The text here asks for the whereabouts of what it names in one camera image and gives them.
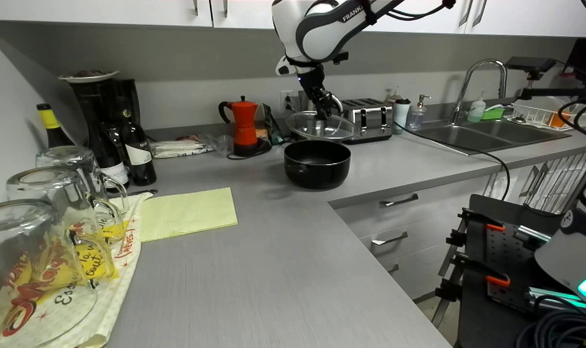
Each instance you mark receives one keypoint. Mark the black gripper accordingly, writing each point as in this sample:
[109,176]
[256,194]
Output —
[320,87]

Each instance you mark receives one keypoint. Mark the round glass lid black knob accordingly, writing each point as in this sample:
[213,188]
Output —
[335,132]

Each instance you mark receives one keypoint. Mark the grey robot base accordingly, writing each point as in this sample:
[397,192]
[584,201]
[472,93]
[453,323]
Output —
[565,257]

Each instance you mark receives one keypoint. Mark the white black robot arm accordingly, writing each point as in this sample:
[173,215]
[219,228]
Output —
[318,31]

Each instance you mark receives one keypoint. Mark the black cooking pot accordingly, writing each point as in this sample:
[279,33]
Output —
[318,170]

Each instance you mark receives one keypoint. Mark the red moka pot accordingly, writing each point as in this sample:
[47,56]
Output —
[244,122]

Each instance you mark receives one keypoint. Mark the white cup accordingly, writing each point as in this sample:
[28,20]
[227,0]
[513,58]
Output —
[401,112]

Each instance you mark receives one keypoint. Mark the clear soap dispenser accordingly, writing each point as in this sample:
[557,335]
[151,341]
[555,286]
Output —
[418,116]

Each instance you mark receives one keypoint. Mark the clear plastic packet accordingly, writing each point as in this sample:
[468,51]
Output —
[178,147]

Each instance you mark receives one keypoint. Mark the green dish soap bottle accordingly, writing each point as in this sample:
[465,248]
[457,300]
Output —
[476,110]

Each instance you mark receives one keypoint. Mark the stainless steel sink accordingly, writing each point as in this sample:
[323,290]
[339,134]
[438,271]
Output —
[486,136]

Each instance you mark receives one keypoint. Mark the chrome kitchen faucet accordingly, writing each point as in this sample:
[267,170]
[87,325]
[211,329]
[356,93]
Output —
[480,64]

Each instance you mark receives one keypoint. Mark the green sponge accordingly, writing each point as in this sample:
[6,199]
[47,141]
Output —
[494,112]

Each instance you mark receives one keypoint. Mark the pale yellow cloth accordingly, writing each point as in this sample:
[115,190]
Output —
[186,213]

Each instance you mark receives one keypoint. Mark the dark wine bottle white label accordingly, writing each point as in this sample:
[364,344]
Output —
[140,157]

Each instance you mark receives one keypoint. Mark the black coffee machine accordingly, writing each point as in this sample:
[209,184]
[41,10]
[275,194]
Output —
[105,109]

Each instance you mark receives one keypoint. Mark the white plate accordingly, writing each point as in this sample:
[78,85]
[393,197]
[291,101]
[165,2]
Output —
[89,76]

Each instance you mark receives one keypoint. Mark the upturned clear glasses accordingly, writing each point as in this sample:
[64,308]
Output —
[120,271]

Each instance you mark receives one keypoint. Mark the small clear glass mug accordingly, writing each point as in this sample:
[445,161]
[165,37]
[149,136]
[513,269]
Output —
[70,165]

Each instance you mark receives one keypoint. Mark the wine bottle yellow cap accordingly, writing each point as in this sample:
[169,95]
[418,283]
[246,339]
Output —
[53,128]

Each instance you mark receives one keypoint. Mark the large clear glass mug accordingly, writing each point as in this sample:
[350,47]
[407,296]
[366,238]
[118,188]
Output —
[28,257]

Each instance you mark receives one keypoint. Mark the aluminium profile rail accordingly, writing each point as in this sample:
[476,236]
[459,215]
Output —
[555,298]

